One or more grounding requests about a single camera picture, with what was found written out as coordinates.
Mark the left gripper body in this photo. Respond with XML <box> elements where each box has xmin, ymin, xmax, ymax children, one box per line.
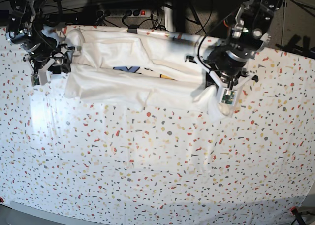
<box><xmin>205</xmin><ymin>46</ymin><xmax>253</xmax><ymax>87</ymax></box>

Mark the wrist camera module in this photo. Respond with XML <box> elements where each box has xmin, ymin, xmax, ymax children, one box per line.
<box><xmin>31</xmin><ymin>73</ymin><xmax>41</xmax><ymax>87</ymax></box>
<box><xmin>217</xmin><ymin>88</ymin><xmax>238</xmax><ymax>106</ymax></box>

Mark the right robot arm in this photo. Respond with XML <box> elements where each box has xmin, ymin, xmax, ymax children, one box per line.
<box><xmin>6</xmin><ymin>0</ymin><xmax>75</xmax><ymax>86</ymax></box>

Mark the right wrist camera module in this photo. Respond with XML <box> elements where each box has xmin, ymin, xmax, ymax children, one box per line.
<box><xmin>31</xmin><ymin>73</ymin><xmax>41</xmax><ymax>87</ymax></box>

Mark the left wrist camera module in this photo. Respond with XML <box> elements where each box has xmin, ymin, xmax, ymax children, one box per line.
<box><xmin>217</xmin><ymin>88</ymin><xmax>238</xmax><ymax>106</ymax></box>

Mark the black table clamp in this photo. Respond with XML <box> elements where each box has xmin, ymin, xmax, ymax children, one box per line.
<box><xmin>127</xmin><ymin>24</ymin><xmax>139</xmax><ymax>34</ymax></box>

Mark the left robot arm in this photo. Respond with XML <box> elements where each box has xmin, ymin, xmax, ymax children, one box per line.
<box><xmin>186</xmin><ymin>0</ymin><xmax>282</xmax><ymax>89</ymax></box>

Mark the red clamp right corner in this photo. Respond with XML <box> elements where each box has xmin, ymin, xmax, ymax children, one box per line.
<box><xmin>290</xmin><ymin>207</ymin><xmax>299</xmax><ymax>216</ymax></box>

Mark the white printed T-shirt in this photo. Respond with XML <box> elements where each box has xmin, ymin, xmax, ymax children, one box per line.
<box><xmin>65</xmin><ymin>29</ymin><xmax>234</xmax><ymax>121</ymax></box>

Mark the black camera stand pole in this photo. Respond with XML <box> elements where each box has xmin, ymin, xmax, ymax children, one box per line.
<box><xmin>172</xmin><ymin>0</ymin><xmax>186</xmax><ymax>33</ymax></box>

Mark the white power strip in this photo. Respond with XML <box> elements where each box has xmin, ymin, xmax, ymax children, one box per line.
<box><xmin>96</xmin><ymin>9</ymin><xmax>151</xmax><ymax>18</ymax></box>

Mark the terrazzo pattern tablecloth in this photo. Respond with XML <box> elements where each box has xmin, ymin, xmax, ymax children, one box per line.
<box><xmin>0</xmin><ymin>28</ymin><xmax>315</xmax><ymax>225</ymax></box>

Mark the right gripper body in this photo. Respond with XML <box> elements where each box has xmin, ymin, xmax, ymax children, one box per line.
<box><xmin>23</xmin><ymin>37</ymin><xmax>75</xmax><ymax>74</ymax></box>

